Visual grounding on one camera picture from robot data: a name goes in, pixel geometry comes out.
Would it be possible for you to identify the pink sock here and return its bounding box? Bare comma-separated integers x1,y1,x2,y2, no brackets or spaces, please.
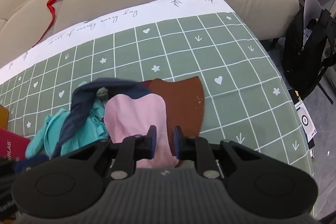
104,93,178,168

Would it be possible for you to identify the dark navy sock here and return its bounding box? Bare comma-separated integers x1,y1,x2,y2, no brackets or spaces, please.
14,78,151,173

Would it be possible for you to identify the brown leather piece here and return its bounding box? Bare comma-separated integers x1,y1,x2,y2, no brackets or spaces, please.
141,77,205,168

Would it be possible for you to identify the red lid clear container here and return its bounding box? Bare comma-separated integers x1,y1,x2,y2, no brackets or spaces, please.
0,128,30,160

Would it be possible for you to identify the green grid tablecloth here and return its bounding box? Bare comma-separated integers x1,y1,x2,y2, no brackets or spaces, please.
1,0,313,173

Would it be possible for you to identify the orange cardboard box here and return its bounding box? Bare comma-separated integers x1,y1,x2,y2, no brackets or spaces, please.
0,105,9,130

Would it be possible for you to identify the black backpack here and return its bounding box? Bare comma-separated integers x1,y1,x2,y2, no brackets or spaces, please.
281,9,335,103

